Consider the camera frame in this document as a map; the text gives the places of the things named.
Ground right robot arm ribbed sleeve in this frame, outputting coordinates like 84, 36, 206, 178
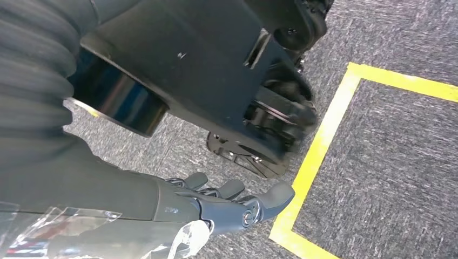
0, 0, 99, 158

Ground yellow floor tape marking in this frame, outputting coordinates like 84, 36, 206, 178
269, 62, 458, 259

